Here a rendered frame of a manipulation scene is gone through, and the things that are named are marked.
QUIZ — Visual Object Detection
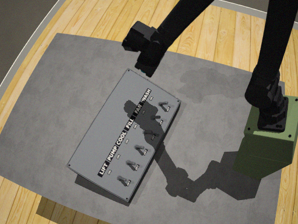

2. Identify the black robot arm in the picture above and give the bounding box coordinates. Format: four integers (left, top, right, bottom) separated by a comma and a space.
122, 0, 298, 132

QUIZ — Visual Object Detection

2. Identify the grey switch console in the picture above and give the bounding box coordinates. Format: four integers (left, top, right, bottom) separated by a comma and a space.
66, 68, 181, 203

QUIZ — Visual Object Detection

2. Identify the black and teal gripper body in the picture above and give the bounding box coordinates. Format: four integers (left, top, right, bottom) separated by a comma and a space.
135, 50, 165, 77

